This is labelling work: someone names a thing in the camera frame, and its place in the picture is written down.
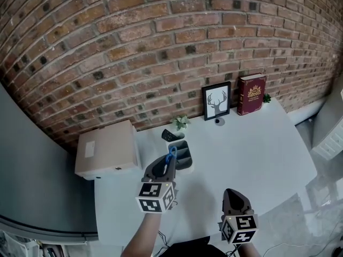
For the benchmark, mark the small dark green plant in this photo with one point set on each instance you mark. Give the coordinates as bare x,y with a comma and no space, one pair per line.
267,98

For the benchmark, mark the small pale green plant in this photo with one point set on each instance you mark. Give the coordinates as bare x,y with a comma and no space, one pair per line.
180,120

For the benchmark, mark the white desk organizer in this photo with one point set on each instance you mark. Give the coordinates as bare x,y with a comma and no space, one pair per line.
185,154

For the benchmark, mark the person's right forearm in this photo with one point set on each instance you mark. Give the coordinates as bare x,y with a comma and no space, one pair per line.
249,250

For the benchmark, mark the grey partition panel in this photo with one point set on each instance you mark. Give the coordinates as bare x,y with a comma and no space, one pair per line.
32,157

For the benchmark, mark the person's left forearm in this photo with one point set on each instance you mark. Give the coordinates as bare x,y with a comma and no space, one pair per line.
142,237

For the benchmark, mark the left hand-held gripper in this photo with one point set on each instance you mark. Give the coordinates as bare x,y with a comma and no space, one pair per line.
150,197

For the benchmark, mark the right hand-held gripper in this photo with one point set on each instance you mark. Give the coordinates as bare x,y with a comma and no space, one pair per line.
241,227

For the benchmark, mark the black framed deer picture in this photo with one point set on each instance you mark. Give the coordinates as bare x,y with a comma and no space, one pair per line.
217,100

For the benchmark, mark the beige file box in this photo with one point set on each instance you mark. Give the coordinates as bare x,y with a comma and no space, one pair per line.
107,146

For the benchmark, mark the person's black clothing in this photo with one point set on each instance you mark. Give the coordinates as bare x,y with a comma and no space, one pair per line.
193,249

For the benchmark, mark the grey round desk grommet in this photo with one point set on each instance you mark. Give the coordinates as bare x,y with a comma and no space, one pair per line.
219,122

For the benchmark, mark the red hardcover book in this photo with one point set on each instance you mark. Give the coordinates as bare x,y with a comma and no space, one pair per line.
252,98

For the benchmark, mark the black remote control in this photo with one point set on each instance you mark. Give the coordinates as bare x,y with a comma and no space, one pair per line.
167,135

